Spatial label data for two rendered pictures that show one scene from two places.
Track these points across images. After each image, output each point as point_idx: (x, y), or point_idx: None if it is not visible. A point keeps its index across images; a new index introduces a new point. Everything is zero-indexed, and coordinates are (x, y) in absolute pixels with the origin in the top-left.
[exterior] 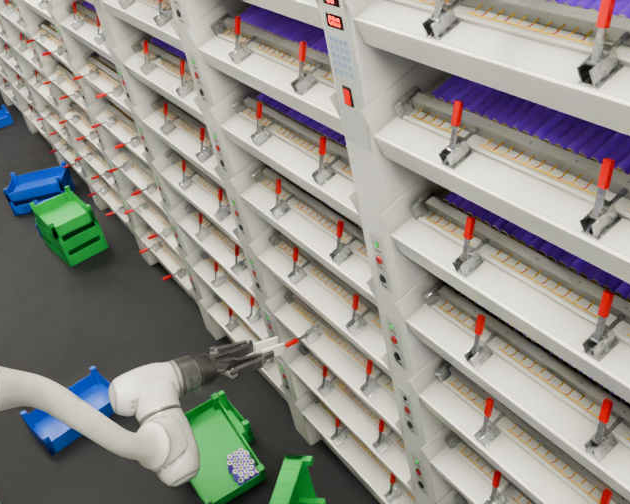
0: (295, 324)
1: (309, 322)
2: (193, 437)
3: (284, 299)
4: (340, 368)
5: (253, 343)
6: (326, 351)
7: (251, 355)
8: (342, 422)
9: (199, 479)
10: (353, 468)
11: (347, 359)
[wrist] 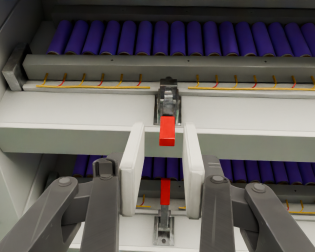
0: (85, 114)
1: (119, 94)
2: None
3: (0, 83)
4: None
5: (121, 166)
6: (238, 116)
7: (211, 207)
8: None
9: None
10: None
11: (303, 103)
